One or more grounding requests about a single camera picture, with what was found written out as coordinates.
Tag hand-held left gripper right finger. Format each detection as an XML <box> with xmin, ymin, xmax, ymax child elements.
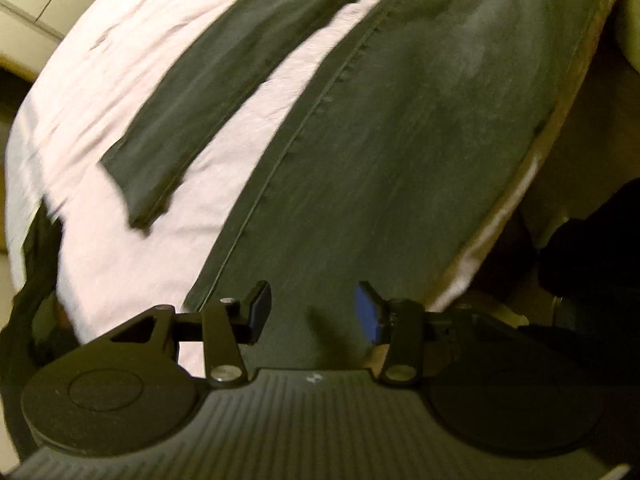
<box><xmin>354</xmin><ymin>281</ymin><xmax>521</xmax><ymax>387</ymax></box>

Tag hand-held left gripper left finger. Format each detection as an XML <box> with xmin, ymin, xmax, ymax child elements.
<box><xmin>82</xmin><ymin>281</ymin><xmax>273</xmax><ymax>389</ymax></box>

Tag grey pants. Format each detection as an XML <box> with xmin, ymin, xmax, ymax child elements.
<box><xmin>100</xmin><ymin>0</ymin><xmax>621</xmax><ymax>363</ymax></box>

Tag black garment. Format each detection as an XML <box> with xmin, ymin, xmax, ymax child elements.
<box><xmin>0</xmin><ymin>197</ymin><xmax>68</xmax><ymax>461</ymax></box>

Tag pink and blue bed quilt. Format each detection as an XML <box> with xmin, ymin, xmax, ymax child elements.
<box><xmin>5</xmin><ymin>0</ymin><xmax>551</xmax><ymax>361</ymax></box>

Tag white wardrobe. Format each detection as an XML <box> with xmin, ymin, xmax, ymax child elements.
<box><xmin>0</xmin><ymin>0</ymin><xmax>101</xmax><ymax>82</ymax></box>

